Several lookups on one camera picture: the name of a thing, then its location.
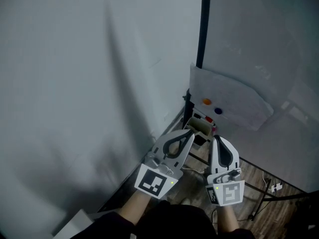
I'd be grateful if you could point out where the beige whiteboard box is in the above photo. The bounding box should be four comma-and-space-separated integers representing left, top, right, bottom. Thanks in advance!
183, 117, 213, 146

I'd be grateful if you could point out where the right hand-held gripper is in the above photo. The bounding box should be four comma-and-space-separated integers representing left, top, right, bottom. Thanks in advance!
205, 134, 246, 207

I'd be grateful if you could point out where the person's left forearm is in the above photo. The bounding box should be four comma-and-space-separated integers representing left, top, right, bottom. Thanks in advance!
117, 190, 153, 227

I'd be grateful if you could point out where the black whiteboard eraser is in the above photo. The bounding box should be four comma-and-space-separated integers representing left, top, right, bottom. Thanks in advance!
193, 133, 207, 146

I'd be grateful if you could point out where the black floor object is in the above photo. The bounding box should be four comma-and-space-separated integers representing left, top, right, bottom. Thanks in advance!
285, 200, 319, 239

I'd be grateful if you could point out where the black whiteboard stand pole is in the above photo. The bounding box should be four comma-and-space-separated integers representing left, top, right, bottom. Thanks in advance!
183, 0, 212, 130

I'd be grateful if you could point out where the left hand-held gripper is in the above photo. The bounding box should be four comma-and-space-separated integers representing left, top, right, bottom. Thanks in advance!
134, 129, 195, 200

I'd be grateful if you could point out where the black metal floor frame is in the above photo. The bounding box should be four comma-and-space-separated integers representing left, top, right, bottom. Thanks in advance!
188, 152, 319, 222

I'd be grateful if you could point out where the large whiteboard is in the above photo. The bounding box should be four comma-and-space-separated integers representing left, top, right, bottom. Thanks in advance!
0, 0, 207, 239

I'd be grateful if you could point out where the person's dark clothing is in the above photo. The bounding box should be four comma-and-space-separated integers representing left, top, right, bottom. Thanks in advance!
71, 200, 256, 239

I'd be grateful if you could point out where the person's right forearm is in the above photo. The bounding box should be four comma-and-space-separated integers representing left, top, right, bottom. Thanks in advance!
215, 204, 242, 237

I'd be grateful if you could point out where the white cable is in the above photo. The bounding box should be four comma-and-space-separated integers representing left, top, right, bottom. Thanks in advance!
181, 166, 208, 174

